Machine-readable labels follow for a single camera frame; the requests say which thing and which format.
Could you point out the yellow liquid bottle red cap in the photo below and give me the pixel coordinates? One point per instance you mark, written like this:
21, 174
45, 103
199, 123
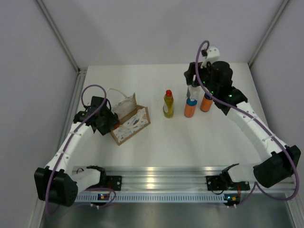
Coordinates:
168, 104

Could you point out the canvas and burlap tote bag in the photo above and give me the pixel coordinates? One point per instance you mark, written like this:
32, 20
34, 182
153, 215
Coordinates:
132, 117

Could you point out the clear square bottle dark cap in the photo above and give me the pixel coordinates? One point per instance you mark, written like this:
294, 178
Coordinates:
193, 91

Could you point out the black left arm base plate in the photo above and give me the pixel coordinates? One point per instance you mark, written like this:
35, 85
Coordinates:
114, 182

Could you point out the aluminium front rail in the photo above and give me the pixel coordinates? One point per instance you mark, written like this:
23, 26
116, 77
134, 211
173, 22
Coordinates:
160, 178

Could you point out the dark blue pump bottle front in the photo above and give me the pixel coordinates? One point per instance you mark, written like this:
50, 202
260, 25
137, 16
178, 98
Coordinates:
206, 103

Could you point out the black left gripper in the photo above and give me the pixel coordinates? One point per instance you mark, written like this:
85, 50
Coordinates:
105, 129

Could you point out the aluminium right corner post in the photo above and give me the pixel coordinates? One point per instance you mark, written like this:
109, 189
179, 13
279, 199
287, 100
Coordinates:
283, 6

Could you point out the aluminium corner post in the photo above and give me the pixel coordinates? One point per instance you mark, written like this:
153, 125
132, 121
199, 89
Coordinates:
55, 30
283, 6

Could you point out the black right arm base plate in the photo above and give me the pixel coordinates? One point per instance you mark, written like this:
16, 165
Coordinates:
220, 183

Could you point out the white slotted cable duct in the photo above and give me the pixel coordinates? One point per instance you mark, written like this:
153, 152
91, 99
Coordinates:
152, 197

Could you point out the aluminium left corner post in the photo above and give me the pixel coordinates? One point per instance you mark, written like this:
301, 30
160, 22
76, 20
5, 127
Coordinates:
55, 30

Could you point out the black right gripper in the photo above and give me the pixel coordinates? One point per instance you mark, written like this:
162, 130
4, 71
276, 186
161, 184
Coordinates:
189, 74

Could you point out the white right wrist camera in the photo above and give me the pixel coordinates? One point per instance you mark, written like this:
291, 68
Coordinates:
209, 55

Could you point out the teal blue pump bottle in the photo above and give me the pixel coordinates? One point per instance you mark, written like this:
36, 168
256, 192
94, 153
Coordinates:
190, 107

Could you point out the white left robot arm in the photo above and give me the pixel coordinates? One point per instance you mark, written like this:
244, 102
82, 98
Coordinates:
56, 183

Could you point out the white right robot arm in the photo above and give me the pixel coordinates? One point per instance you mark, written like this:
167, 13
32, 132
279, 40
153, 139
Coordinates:
278, 160

